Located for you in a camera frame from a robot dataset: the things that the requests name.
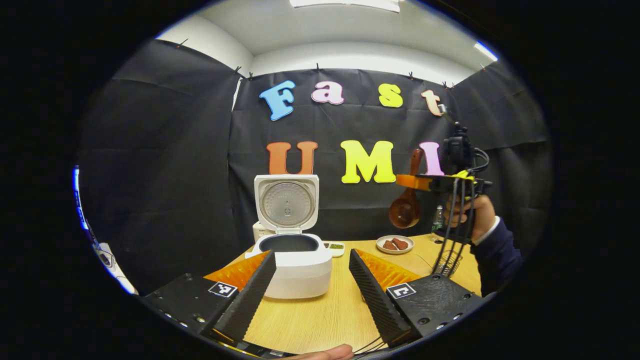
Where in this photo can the long ceiling light panel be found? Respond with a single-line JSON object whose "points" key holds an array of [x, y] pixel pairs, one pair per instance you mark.
{"points": [[345, 4]]}

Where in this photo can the small white side dish tray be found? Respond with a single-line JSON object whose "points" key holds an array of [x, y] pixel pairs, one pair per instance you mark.
{"points": [[336, 248]]}

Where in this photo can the brown wooden spoon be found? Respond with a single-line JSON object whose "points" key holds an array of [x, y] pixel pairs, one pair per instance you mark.
{"points": [[405, 212]]}

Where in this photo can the small ceiling light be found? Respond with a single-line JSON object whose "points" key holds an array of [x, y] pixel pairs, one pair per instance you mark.
{"points": [[485, 51]]}

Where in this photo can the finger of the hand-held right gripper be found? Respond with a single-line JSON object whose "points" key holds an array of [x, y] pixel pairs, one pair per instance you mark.
{"points": [[415, 182]]}

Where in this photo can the white toaster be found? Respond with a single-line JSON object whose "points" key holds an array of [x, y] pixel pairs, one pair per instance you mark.
{"points": [[257, 232]]}

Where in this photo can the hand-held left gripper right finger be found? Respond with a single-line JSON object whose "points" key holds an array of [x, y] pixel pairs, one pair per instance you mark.
{"points": [[375, 295]]}

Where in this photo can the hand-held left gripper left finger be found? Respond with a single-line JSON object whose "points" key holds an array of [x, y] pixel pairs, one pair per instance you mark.
{"points": [[250, 295]]}

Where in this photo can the white rice cooker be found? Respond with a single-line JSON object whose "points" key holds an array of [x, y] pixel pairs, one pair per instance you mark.
{"points": [[300, 272]]}

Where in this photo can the round white plate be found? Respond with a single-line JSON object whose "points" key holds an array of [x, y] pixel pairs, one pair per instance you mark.
{"points": [[382, 249]]}

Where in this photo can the brown meat piece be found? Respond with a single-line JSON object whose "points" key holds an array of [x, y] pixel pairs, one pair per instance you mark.
{"points": [[390, 245], [400, 243]]}

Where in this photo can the black backdrop cloth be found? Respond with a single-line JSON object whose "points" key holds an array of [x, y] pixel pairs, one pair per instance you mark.
{"points": [[165, 150]]}

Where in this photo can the green label water bottle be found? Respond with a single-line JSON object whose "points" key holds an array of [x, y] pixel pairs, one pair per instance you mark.
{"points": [[438, 222]]}

